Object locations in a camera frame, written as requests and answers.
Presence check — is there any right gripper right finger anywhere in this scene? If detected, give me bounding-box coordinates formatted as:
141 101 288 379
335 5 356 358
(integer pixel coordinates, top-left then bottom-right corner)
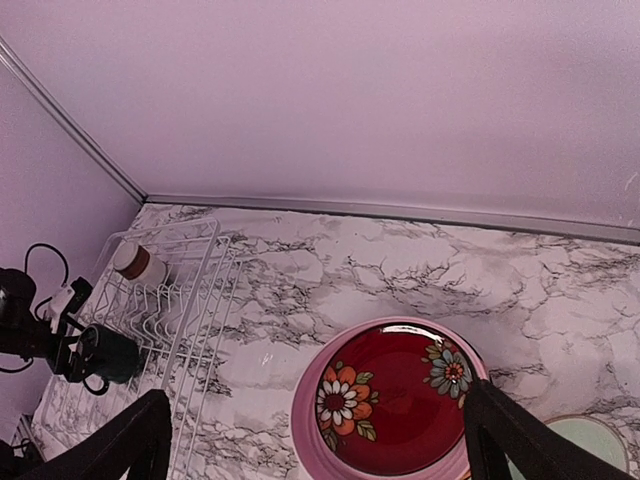
463 379 631 479

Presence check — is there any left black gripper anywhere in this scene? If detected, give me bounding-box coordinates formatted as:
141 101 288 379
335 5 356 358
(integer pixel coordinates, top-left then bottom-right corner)
1 321 93 383

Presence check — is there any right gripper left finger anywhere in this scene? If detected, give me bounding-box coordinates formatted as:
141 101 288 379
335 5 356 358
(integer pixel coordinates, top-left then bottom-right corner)
18 389 172 480

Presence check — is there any dark green mug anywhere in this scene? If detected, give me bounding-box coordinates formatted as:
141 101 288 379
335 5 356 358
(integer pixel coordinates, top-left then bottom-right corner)
70 324 140 396

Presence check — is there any pale green bowl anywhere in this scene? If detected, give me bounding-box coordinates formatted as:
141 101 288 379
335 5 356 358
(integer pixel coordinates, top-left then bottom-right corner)
504 413 630 480

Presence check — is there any brown and white cup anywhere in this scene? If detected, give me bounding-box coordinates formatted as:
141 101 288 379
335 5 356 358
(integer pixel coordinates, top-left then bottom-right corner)
112 241 168 288

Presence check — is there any pink plate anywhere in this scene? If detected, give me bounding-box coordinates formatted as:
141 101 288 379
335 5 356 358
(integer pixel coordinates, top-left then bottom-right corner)
291 317 489 479

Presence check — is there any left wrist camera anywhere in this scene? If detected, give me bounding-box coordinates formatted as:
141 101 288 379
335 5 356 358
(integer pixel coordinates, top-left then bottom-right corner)
1 242 93 335

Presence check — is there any white wire dish rack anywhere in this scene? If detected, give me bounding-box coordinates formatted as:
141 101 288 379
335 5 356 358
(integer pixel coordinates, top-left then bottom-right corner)
32 217 238 472

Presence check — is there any left aluminium frame post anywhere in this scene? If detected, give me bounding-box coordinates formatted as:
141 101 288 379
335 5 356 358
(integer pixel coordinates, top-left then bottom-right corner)
1 38 148 205

